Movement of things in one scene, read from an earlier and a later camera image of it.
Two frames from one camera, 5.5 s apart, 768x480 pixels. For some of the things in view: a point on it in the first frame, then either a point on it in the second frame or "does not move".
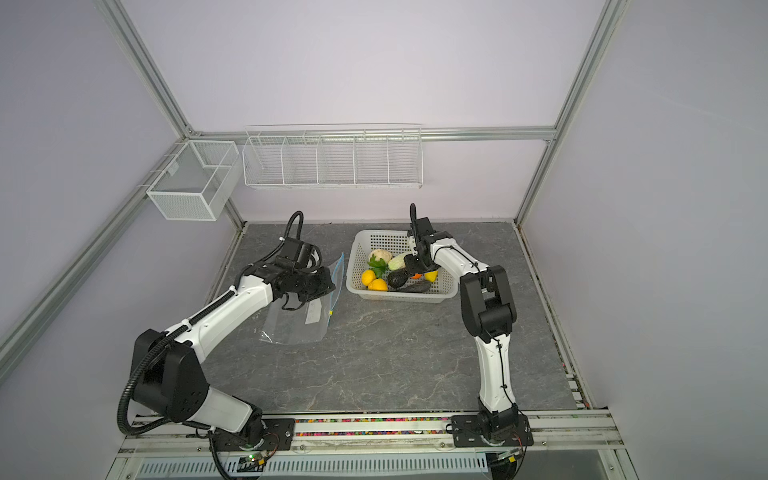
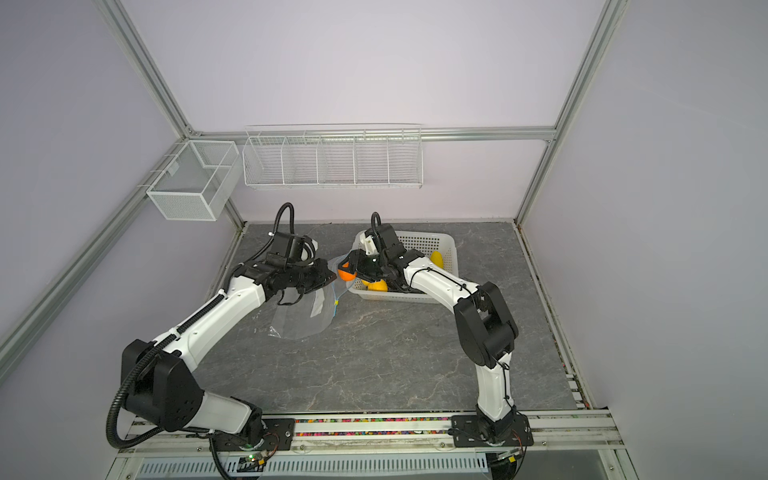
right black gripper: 411,266 -> 354,256
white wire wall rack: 334,156 does not move
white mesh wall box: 199,181 does not move
